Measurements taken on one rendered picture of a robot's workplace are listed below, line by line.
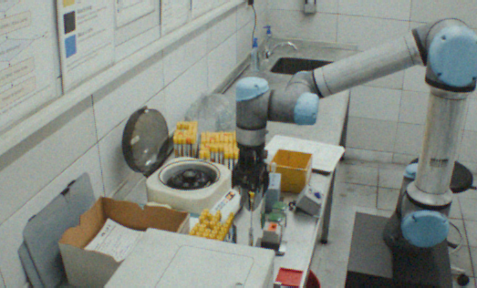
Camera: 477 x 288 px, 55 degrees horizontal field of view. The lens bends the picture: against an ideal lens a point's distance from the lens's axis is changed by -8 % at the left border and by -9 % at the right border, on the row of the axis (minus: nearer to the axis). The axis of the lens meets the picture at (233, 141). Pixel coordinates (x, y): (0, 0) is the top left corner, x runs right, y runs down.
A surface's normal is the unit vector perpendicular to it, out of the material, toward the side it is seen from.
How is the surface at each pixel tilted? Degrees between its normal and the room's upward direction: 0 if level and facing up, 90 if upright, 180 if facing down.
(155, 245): 0
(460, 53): 83
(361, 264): 4
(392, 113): 90
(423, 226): 98
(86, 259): 93
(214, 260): 0
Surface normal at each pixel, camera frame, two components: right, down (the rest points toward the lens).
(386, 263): 0.06, -0.90
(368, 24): -0.28, 0.41
